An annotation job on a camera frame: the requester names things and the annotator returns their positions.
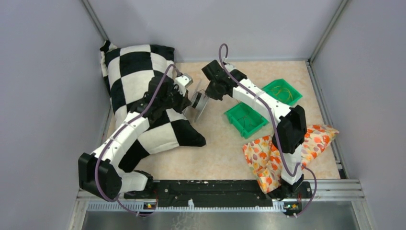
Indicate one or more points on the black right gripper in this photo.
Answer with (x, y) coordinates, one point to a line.
(211, 95)

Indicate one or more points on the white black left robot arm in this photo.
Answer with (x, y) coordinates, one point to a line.
(99, 172)

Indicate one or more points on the floral orange cloth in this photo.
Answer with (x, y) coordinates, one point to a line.
(264, 160)

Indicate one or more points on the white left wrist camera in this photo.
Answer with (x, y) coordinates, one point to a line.
(183, 82)

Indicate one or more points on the green plastic bin with yellow wire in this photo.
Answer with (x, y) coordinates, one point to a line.
(282, 91)

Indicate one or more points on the grey perforated cable spool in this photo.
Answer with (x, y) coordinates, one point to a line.
(199, 102)

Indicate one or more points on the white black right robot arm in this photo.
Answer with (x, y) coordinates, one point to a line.
(289, 123)

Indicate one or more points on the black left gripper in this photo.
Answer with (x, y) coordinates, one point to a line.
(184, 101)

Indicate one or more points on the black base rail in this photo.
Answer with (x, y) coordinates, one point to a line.
(216, 194)

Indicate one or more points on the black white checkered pillow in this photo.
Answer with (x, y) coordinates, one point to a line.
(126, 73)

